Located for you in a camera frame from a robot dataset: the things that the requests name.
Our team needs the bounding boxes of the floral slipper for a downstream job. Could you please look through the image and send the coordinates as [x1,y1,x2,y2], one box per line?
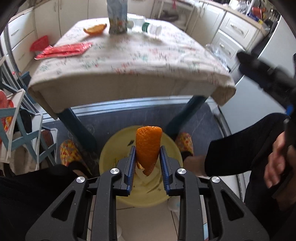
[59,139,83,168]
[174,132,194,163]

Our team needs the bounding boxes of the white base cabinet with doors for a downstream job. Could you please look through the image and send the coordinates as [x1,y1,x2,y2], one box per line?
[34,0,163,26]

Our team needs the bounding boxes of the long orange peel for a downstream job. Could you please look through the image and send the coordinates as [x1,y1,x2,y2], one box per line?
[135,126,163,176]

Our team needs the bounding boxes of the person's right hand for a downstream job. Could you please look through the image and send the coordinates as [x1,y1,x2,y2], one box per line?
[264,133,287,189]

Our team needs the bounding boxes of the blue box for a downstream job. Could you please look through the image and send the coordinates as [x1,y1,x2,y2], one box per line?
[247,13,264,25]

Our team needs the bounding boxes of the blue grey milk carton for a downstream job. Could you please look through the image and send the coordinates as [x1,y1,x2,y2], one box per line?
[106,0,128,35]

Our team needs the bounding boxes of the flat red wrapper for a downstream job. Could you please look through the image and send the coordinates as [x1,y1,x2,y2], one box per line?
[35,42,93,60]

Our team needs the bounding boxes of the blue-legged table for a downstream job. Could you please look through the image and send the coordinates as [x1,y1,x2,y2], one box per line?
[57,95,207,164]

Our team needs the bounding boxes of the white kitchen trolley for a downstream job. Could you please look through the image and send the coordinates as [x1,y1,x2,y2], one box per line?
[152,0,200,31]

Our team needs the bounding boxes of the beige shelf rack blue frame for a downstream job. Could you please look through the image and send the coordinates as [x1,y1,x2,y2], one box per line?
[0,56,58,168]

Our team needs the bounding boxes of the bowl-shaped orange peel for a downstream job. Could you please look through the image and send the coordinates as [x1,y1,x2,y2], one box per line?
[83,23,108,36]

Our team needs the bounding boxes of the dark pan with lid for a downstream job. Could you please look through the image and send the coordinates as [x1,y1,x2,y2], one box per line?
[161,10,179,21]

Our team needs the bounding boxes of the red white plastic bag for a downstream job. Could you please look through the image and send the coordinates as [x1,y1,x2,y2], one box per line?
[0,90,15,145]

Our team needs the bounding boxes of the floral tablecloth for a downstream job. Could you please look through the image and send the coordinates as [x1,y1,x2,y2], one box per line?
[28,17,237,119]

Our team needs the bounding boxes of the clear plastic bag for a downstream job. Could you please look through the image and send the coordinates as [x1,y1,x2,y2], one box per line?
[205,44,232,71]

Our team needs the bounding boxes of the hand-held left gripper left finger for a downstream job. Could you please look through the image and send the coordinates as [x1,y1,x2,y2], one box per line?
[24,146,137,241]

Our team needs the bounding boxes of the yellow trash bin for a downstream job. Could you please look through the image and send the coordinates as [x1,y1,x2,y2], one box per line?
[99,126,184,207]

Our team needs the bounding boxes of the red-bagged trash bin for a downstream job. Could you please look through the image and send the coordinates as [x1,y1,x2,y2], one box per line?
[30,35,50,52]

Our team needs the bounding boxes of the person's left leg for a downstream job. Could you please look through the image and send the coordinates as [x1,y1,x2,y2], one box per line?
[0,162,90,241]

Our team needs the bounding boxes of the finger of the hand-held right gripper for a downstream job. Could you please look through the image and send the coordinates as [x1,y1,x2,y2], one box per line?
[237,51,269,88]

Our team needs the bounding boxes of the white drawer cabinet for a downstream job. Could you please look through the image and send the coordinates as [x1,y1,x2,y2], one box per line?
[0,7,38,73]

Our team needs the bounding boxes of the clear plastic bottle green label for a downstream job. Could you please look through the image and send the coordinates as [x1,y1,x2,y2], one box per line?
[127,17,163,37]

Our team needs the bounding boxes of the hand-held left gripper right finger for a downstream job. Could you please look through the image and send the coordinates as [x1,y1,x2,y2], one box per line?
[160,146,270,241]

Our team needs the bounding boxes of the person's right leg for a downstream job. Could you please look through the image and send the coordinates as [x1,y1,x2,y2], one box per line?
[182,113,296,241]

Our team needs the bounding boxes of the person's leg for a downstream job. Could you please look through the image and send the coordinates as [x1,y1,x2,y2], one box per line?
[0,162,90,241]
[182,113,296,241]

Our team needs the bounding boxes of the white counter cabinet with drawers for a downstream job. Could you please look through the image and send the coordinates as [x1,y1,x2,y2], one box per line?
[207,8,271,69]

